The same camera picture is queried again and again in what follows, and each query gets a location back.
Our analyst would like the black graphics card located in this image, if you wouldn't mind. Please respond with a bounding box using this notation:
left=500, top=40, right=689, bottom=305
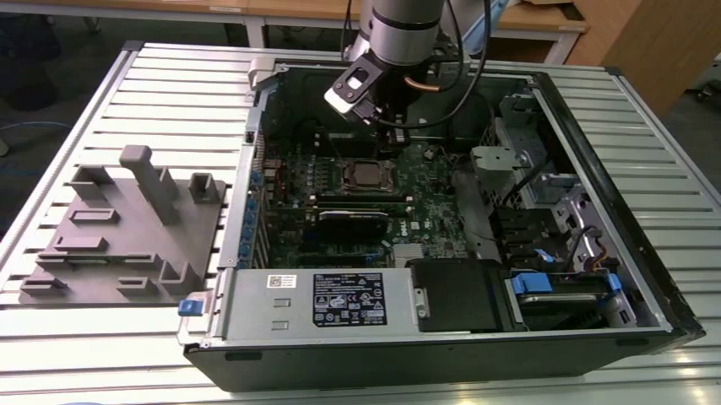
left=313, top=209, right=389, bottom=244

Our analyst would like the black office chair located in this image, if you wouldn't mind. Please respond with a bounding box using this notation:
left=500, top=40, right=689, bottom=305
left=0, top=12, right=62, bottom=113

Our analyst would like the black drive cable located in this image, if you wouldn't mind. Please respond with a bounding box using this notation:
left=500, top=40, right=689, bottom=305
left=502, top=147, right=551, bottom=208

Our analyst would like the silver hard disk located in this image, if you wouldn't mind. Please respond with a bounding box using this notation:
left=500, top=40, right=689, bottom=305
left=516, top=293, right=599, bottom=331

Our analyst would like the wooden cabinet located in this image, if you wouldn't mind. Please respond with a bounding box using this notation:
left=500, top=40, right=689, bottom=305
left=567, top=0, right=721, bottom=117

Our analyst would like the blue floor cable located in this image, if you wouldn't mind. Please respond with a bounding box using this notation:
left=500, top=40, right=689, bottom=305
left=0, top=120, right=72, bottom=136

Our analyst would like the silver CPU plate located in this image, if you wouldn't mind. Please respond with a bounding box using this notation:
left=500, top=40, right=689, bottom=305
left=351, top=164, right=389, bottom=186

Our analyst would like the green motherboard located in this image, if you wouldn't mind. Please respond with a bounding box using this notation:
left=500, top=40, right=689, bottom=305
left=261, top=134, right=479, bottom=271

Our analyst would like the black wheeled base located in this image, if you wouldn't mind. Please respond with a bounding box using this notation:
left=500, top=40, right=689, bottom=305
left=683, top=57, right=721, bottom=105

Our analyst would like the silver chipset heatsink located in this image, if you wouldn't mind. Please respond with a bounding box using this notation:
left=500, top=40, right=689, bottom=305
left=392, top=243, right=424, bottom=269

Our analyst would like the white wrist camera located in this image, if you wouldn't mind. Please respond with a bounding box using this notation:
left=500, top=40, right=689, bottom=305
left=323, top=57, right=389, bottom=126

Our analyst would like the blue disk carrier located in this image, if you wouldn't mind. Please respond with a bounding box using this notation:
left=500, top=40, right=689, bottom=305
left=508, top=272, right=556, bottom=296

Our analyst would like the thin black wire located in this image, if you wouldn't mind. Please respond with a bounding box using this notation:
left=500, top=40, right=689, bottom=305
left=566, top=225, right=604, bottom=271

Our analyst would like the wooden desk white frame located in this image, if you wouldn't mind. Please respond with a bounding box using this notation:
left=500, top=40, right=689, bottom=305
left=0, top=0, right=265, bottom=47
left=261, top=0, right=591, bottom=64

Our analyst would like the green RAM stick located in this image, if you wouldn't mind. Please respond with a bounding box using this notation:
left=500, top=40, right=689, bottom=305
left=315, top=201, right=411, bottom=215

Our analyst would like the metal socket cover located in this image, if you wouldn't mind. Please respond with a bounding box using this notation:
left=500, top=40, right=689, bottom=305
left=340, top=159, right=399, bottom=196

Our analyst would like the black camera cable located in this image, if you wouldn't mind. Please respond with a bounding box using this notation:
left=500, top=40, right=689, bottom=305
left=381, top=0, right=486, bottom=127

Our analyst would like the CPU socket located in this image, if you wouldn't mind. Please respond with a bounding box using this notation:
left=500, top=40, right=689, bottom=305
left=335, top=156, right=405, bottom=198

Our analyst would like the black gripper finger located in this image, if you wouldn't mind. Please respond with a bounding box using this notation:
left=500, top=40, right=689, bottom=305
left=377, top=128, right=408, bottom=156

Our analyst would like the coloured wire bundle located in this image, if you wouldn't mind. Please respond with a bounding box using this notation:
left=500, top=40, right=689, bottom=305
left=584, top=252, right=614, bottom=272

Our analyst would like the grey drive bay bracket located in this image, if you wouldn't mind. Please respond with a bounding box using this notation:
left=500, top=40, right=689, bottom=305
left=470, top=145, right=534, bottom=189

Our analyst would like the copper cable fitting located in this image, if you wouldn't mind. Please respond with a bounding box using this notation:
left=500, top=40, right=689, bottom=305
left=403, top=75, right=439, bottom=93

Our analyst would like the grey parts rack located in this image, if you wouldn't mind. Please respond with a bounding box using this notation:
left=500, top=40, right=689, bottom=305
left=17, top=145, right=229, bottom=305

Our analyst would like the silver power supply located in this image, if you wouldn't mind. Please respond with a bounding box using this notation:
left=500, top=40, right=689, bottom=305
left=221, top=267, right=421, bottom=338

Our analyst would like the black expansion slot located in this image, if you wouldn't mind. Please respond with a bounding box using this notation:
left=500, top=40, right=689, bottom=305
left=295, top=251, right=371, bottom=269

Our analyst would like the black PC case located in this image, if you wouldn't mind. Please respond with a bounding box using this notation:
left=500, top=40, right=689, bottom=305
left=176, top=57, right=706, bottom=393

